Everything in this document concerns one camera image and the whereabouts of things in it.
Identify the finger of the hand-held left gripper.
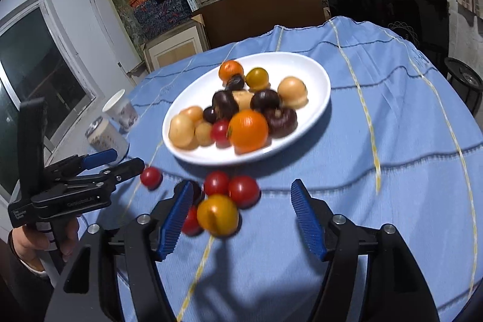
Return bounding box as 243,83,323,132
44,149,119,180
75,158,146,187

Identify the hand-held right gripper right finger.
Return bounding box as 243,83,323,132
290,179,440,322

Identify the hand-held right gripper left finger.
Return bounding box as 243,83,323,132
45,180,194,322

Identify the tan round fruit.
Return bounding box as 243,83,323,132
168,114,197,151
179,106,204,123
232,91,254,110
277,77,309,109
195,121,214,147

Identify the dark chocolate donut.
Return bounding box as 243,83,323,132
264,107,299,139

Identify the white oval plate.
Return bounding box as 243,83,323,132
162,52,332,167

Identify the large orange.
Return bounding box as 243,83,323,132
227,110,270,154

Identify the small orange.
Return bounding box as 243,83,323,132
219,60,245,81

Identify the person's left forearm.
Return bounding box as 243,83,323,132
0,231,53,294

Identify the person's left hand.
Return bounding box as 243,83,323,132
8,214,81,272

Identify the white printed cup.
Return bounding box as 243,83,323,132
103,89,138,132
88,116,130,160

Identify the blue tablecloth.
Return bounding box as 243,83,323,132
77,16,483,322

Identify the window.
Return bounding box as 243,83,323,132
0,0,106,202

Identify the beige cardboard box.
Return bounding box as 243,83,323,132
141,20,210,72

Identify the brown cardboard sheet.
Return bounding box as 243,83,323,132
190,0,329,49

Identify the black stool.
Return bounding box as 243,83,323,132
443,57,483,115

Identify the black chair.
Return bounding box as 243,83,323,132
321,0,449,59

